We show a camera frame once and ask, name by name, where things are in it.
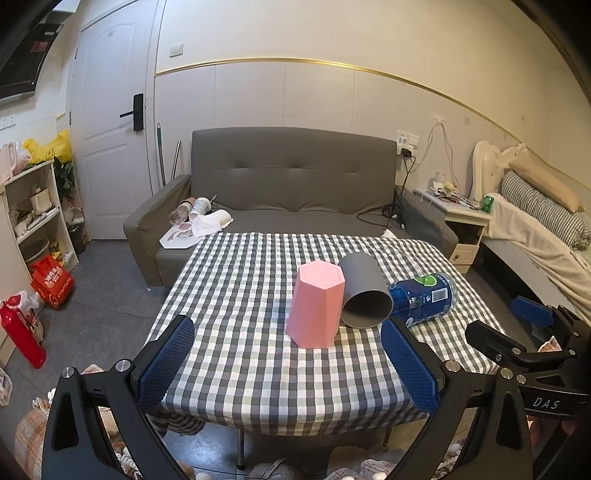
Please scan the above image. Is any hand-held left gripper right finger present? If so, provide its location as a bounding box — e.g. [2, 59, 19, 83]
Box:
[381, 318, 536, 480]

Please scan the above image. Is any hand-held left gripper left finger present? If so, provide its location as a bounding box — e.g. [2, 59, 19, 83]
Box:
[41, 315, 197, 480]

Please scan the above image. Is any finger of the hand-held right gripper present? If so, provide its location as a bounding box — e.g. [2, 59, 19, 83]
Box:
[511, 296, 591, 356]
[465, 320, 574, 370]

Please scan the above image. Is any grey cup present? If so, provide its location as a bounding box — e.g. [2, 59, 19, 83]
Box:
[338, 252, 394, 329]

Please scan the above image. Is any pink hexagonal cup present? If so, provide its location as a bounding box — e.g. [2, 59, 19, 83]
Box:
[285, 259, 346, 349]

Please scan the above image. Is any blue label plastic bottle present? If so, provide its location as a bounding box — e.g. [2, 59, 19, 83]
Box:
[388, 272, 459, 328]

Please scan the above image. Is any bed with pillows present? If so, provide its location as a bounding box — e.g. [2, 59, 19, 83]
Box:
[489, 193, 591, 315]

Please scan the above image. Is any checkered table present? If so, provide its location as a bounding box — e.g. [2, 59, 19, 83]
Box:
[147, 231, 502, 437]

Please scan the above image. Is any white nightstand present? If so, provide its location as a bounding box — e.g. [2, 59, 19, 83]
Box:
[412, 187, 492, 274]

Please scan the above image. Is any striped pillow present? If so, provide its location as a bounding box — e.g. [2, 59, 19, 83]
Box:
[501, 171, 591, 250]

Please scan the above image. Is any white printed card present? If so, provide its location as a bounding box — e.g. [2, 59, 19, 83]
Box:
[159, 222, 205, 250]

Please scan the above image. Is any beige pillow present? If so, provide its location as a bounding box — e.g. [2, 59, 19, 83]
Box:
[508, 159, 585, 213]

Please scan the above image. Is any red paper bag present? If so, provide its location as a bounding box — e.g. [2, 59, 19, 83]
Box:
[31, 255, 75, 309]

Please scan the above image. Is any white cloth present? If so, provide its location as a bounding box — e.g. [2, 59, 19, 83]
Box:
[191, 209, 232, 239]

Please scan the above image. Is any cream bed headboard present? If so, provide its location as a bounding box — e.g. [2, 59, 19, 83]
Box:
[471, 141, 530, 199]

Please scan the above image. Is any grey plastic basin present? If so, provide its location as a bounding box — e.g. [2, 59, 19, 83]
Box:
[21, 237, 51, 265]

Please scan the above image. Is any white door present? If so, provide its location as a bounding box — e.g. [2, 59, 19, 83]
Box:
[69, 0, 156, 241]

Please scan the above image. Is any white storage shelf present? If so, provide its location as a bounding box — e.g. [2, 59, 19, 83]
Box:
[0, 161, 80, 278]

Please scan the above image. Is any green potted plant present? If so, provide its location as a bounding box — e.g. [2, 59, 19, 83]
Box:
[53, 157, 77, 200]

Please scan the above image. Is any grey sofa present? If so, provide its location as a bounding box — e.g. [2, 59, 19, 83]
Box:
[123, 127, 459, 289]

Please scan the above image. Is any yellow plastic bag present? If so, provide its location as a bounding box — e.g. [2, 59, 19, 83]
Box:
[23, 130, 72, 165]

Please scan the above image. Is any pink kettle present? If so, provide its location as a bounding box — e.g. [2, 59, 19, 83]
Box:
[0, 143, 19, 183]

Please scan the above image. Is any black range hood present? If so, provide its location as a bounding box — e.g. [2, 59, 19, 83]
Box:
[0, 23, 65, 100]

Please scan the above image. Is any grey bed frame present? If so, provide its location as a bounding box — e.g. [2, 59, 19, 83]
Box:
[481, 239, 591, 335]

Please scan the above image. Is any black cable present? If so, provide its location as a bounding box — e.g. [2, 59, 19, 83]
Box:
[355, 154, 417, 232]

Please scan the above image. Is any white cable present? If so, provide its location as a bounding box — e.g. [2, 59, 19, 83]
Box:
[417, 116, 459, 186]

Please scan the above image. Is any green mop handle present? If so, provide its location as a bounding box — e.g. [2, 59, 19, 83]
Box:
[156, 123, 166, 188]

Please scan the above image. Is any black door lock handle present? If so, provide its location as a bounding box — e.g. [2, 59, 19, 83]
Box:
[119, 93, 145, 132]

